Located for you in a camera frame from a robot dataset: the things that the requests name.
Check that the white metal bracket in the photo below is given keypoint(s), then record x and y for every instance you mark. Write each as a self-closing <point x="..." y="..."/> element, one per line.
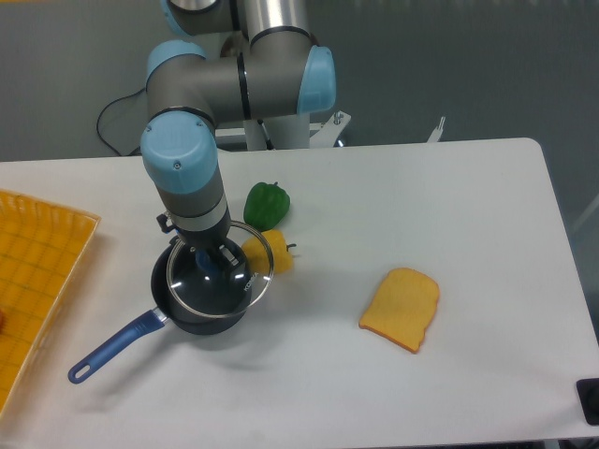
<point x="437" y="131"/>

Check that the green toy pepper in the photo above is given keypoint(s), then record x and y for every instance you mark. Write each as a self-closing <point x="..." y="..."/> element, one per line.
<point x="266" y="205"/>

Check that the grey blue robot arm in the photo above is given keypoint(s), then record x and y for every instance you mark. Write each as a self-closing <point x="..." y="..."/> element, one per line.
<point x="235" y="61"/>

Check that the yellow toy pepper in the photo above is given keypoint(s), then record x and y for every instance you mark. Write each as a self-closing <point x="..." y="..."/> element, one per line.
<point x="257" y="256"/>

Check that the toy toast slice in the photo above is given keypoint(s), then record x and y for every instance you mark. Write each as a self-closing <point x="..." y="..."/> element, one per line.
<point x="402" y="308"/>

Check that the yellow plastic basket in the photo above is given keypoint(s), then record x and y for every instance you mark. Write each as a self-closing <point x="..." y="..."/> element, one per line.
<point x="42" y="244"/>

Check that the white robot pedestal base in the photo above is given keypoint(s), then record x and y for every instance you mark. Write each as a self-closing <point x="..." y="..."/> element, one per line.
<point x="285" y="133"/>

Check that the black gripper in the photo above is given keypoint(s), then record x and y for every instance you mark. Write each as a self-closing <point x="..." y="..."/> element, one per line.
<point x="207" y="234"/>

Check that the dark blue saucepan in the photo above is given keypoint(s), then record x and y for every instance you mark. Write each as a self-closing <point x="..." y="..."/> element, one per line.
<point x="148" y="322"/>

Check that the black device at table edge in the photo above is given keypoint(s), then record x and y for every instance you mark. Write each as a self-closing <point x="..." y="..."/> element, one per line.
<point x="588" y="393"/>

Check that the glass lid blue knob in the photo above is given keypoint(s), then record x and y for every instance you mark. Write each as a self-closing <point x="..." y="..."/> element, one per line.
<point x="199" y="294"/>

